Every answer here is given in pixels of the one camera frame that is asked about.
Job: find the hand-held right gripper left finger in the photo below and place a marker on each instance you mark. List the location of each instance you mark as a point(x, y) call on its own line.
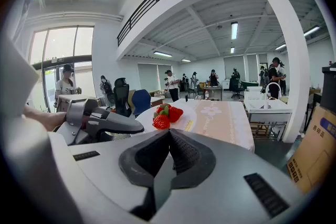
point(105, 170)

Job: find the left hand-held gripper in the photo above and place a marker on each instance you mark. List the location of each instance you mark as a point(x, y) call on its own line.
point(76, 112)

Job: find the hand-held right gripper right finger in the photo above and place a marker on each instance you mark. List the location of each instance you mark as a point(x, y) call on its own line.
point(223, 186)

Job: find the red strawberry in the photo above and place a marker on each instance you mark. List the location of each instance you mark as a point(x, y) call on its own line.
point(175, 114)
point(163, 107)
point(160, 122)

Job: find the white round plate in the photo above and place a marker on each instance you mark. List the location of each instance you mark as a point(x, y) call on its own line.
point(189, 116)

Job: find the table with patterned cloth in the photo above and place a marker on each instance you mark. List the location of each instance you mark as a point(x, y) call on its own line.
point(225, 123)

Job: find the person's left hand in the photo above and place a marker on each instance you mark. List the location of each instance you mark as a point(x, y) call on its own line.
point(44, 118)

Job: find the black mesh office chair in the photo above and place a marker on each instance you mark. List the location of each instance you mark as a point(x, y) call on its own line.
point(121, 97)

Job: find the blue chair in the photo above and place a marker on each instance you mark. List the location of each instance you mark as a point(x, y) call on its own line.
point(141, 101)

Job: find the white top wooden table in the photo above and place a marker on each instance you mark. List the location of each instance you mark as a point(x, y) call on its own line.
point(157, 100)
point(76, 98)

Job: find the grey roller blind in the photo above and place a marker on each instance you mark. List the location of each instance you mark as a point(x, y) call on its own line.
point(147, 77)
point(234, 65)

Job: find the metal rack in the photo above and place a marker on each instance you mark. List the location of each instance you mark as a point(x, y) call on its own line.
point(265, 129)

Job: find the long ceiling light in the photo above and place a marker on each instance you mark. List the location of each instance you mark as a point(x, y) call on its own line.
point(311, 31)
point(281, 47)
point(234, 30)
point(162, 54)
point(232, 50)
point(186, 60)

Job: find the white sink table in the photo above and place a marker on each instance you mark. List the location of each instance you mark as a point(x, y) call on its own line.
point(270, 108)

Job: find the red label plastic bottle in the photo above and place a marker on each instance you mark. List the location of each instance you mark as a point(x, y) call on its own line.
point(207, 95)

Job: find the white plastic basket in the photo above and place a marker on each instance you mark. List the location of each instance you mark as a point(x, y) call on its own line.
point(252, 94)

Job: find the wooden desk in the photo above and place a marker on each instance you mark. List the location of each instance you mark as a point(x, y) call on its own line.
point(213, 90)

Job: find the large glass window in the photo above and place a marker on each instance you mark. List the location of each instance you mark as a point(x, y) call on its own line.
point(60, 42)

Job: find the black swivel chair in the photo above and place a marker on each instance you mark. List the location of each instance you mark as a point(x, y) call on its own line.
point(236, 86)

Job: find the large cardboard box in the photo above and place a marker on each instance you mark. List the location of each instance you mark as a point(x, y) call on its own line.
point(315, 144)

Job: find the white curved faucet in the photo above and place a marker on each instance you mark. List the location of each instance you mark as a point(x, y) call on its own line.
point(267, 94)

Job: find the green table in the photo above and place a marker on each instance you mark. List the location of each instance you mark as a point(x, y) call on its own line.
point(249, 84)

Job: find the black bin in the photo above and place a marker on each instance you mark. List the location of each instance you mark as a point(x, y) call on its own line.
point(329, 86)

